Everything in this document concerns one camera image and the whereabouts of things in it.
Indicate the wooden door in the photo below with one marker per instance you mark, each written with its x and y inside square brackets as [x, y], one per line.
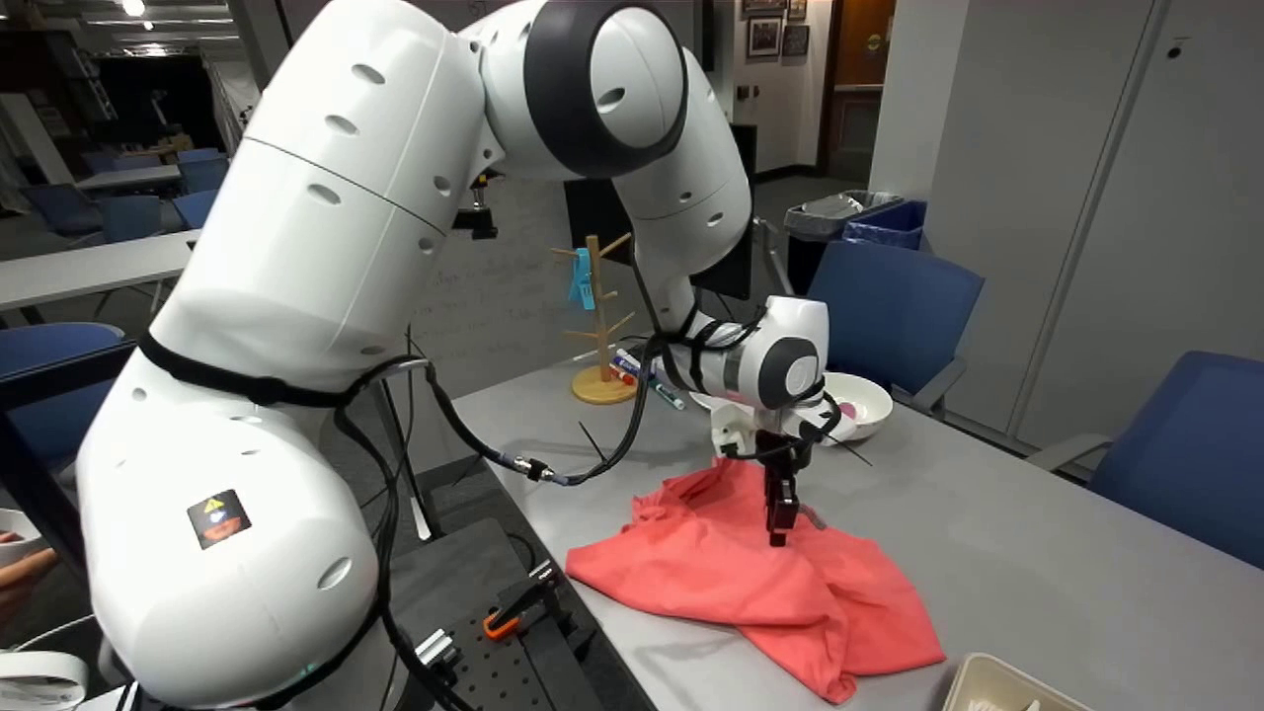
[861, 41]

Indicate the white background table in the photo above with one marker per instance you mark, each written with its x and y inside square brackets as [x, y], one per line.
[82, 271]

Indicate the wooden mug tree stand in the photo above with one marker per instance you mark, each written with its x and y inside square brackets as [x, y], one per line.
[602, 385]

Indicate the blue office chair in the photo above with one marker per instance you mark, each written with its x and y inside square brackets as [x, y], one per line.
[1186, 446]
[51, 357]
[895, 317]

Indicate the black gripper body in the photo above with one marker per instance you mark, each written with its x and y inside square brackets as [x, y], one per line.
[782, 462]

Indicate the white bowl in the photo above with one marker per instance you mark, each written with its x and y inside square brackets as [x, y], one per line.
[865, 408]

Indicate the blue recycling bin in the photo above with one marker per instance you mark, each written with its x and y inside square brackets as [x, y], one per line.
[895, 223]

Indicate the orange black bar clamp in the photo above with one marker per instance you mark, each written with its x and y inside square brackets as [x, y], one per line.
[499, 627]

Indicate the framed wall picture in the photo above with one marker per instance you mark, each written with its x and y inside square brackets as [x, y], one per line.
[765, 37]

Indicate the grey storage cabinet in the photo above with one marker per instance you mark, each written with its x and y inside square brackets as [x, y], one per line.
[1121, 198]

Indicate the small blue cup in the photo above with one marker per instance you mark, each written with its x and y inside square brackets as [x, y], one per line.
[583, 283]

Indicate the blue background chair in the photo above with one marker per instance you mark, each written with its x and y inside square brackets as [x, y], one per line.
[91, 211]
[204, 179]

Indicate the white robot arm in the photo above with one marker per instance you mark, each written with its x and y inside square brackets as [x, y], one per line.
[328, 223]

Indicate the beige cutlery tray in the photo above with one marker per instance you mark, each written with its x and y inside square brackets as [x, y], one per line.
[1009, 683]

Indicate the coral red sweatshirt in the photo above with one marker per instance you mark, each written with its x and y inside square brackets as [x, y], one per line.
[735, 575]

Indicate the grey bin with liner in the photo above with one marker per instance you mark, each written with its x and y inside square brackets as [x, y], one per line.
[823, 240]

